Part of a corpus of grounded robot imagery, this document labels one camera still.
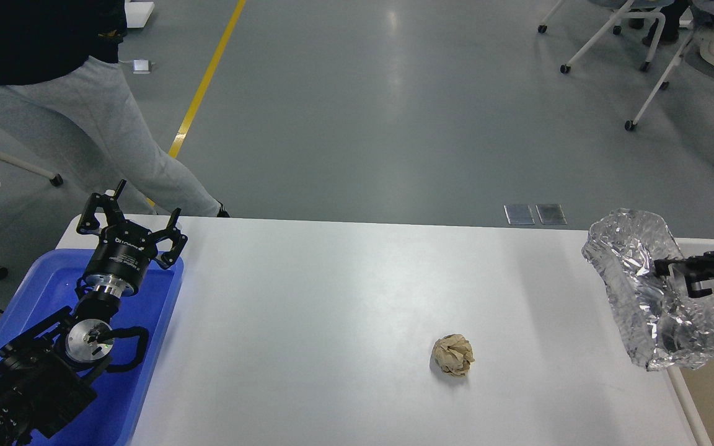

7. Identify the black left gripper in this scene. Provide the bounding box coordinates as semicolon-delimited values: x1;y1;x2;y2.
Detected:
76;180;188;296

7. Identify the silver foil bag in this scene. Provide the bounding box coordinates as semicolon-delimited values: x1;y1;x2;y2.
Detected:
583;209;714;372

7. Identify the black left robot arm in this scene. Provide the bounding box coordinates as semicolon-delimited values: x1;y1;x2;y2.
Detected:
0;180;188;445

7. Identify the blue plastic bin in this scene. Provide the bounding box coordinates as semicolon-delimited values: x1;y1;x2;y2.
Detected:
0;249;185;446

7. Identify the right floor outlet plate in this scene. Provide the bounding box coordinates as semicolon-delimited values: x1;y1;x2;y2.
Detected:
535;204;568;225

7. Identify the floor outlet plate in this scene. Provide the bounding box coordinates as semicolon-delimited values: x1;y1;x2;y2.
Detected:
535;204;568;225
504;204;536;226

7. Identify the white power adapter on floor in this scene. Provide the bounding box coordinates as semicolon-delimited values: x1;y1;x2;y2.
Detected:
119;59;155;74

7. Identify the person in grey trousers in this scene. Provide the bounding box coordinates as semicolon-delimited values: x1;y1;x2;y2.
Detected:
0;1;229;217

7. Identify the left floor outlet plate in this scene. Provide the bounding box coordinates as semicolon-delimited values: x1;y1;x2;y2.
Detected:
504;204;536;226

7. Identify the white foam block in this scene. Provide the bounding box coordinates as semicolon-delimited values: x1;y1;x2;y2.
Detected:
125;1;155;29

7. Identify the crumpled brown paper ball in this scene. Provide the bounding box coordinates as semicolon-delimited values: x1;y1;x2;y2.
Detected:
431;333;474;378

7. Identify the white chair frame with castors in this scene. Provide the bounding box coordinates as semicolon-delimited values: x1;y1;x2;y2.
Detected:
559;1;672;74

